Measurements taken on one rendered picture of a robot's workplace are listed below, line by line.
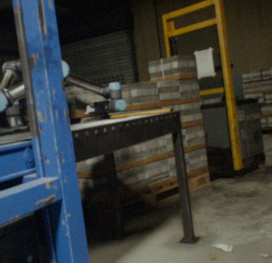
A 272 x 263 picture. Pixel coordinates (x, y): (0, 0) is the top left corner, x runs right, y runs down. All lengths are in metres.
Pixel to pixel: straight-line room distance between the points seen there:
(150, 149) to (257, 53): 6.58
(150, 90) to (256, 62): 6.39
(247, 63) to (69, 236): 8.74
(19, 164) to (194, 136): 2.78
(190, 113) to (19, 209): 2.97
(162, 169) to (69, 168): 2.39
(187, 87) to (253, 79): 4.27
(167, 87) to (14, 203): 2.75
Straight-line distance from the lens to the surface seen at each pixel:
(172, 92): 3.55
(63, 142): 1.02
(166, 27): 4.46
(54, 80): 1.03
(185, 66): 3.76
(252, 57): 9.56
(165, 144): 3.41
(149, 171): 3.26
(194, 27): 4.23
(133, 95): 3.23
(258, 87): 7.88
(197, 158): 3.79
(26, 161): 1.14
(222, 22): 4.06
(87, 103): 2.86
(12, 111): 2.94
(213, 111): 4.27
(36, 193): 0.95
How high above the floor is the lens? 0.85
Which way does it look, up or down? 3 degrees down
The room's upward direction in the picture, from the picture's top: 7 degrees counter-clockwise
